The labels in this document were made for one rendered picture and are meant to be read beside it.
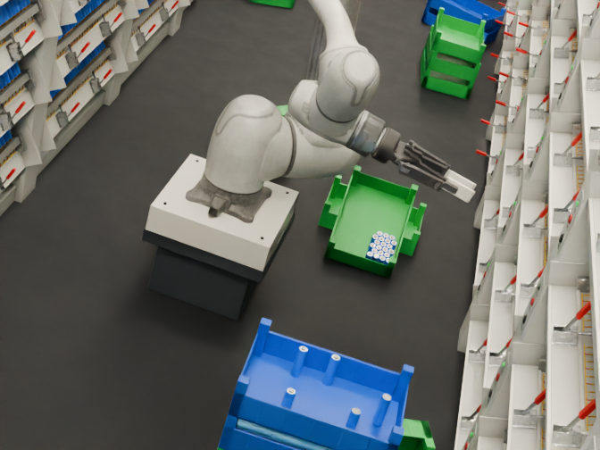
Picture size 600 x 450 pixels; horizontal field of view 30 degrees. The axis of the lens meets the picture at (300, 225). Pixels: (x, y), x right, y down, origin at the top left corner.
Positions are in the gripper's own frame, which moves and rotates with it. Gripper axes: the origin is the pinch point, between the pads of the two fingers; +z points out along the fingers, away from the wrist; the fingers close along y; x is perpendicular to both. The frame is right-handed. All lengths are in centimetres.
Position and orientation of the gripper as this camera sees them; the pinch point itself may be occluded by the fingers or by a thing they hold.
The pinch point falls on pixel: (458, 186)
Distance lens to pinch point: 244.4
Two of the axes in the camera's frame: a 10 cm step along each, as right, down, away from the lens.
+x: 4.4, -7.4, -5.1
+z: 8.7, 4.8, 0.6
